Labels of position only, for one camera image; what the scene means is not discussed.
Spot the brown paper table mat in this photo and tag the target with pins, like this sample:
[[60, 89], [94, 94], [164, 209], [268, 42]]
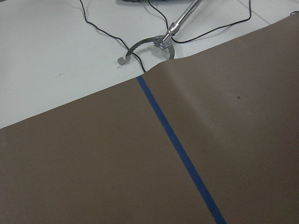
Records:
[[208, 139]]

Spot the light blue teach pendant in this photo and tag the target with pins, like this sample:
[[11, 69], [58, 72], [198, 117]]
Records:
[[167, 1]]

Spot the metal reacher grabber tool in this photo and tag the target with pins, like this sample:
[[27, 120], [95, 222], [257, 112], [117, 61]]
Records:
[[163, 41]]

